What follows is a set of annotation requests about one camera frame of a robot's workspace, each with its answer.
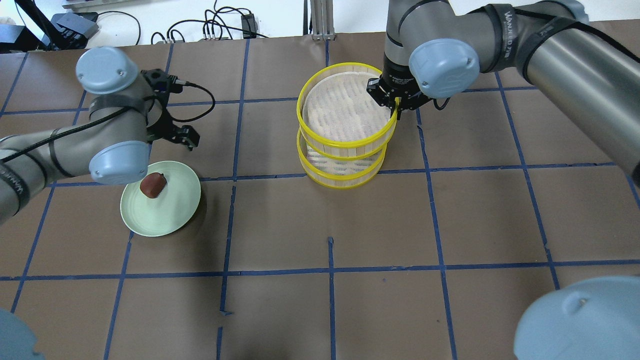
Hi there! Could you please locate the yellow steamer layer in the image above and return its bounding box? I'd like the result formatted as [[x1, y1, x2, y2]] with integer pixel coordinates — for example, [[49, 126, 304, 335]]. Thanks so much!
[[296, 131, 387, 190], [295, 62, 398, 160]]

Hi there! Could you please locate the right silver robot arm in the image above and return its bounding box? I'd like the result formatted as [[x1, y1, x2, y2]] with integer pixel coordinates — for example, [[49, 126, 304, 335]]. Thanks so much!
[[366, 0, 640, 360]]

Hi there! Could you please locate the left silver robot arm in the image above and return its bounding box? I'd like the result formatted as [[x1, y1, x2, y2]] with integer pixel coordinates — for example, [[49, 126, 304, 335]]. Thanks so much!
[[0, 47, 200, 223]]

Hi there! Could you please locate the aluminium frame post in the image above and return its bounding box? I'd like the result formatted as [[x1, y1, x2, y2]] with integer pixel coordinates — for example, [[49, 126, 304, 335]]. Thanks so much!
[[306, 0, 336, 41]]

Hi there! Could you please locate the brown bun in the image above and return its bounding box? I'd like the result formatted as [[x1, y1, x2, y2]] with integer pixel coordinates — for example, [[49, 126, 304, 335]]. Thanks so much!
[[138, 172, 167, 199]]

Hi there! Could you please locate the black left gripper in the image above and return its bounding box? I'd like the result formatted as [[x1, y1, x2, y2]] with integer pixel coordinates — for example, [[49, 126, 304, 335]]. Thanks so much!
[[141, 69, 201, 152]]

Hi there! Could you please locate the black camera stand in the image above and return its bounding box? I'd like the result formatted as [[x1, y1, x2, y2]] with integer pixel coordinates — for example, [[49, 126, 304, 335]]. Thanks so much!
[[10, 0, 99, 51]]

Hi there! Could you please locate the light green plate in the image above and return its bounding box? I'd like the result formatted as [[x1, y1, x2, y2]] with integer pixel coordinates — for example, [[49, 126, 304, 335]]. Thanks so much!
[[119, 161, 201, 237]]

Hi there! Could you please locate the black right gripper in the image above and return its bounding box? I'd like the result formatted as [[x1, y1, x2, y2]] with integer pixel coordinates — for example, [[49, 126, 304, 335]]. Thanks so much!
[[366, 60, 433, 121]]

